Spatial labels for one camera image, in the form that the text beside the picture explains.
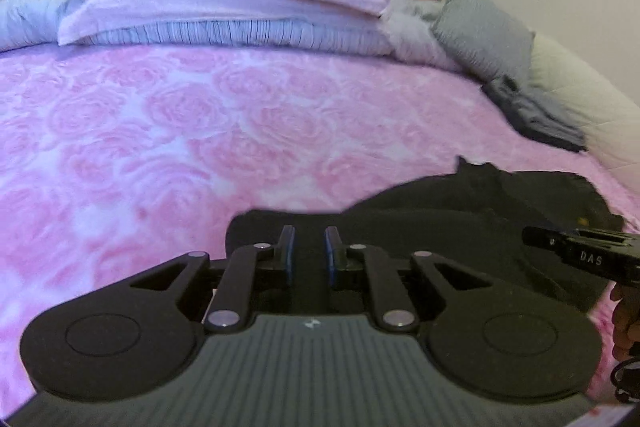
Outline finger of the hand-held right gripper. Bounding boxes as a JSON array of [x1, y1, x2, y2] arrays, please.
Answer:
[[521, 227, 577, 254]]

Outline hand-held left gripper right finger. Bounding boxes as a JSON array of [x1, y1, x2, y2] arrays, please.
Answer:
[[325, 225, 493, 334]]

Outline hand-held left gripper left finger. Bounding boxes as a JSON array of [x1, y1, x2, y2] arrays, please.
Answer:
[[131, 225, 297, 334]]

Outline black pants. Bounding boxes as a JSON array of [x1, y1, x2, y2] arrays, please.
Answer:
[[225, 156, 627, 314]]

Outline person's right hand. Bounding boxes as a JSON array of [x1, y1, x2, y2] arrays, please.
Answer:
[[610, 282, 640, 364]]

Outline folded grey clothes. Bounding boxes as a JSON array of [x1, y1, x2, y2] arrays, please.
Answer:
[[481, 74, 589, 154]]

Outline white pillow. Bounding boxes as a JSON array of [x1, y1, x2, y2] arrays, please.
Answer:
[[527, 34, 640, 184]]

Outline pink rose blanket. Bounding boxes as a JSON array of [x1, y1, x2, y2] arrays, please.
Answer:
[[0, 42, 640, 413]]

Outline grey pillow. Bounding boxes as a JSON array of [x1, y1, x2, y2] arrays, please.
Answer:
[[431, 0, 537, 84]]

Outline lilac ribbed quilt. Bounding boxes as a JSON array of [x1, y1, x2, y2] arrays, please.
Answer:
[[87, 19, 395, 58]]

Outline fluffy white cushion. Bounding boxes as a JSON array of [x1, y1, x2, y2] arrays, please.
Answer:
[[382, 0, 463, 70]]

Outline light blue striped pillow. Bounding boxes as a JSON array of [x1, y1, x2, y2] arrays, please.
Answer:
[[0, 0, 83, 54]]

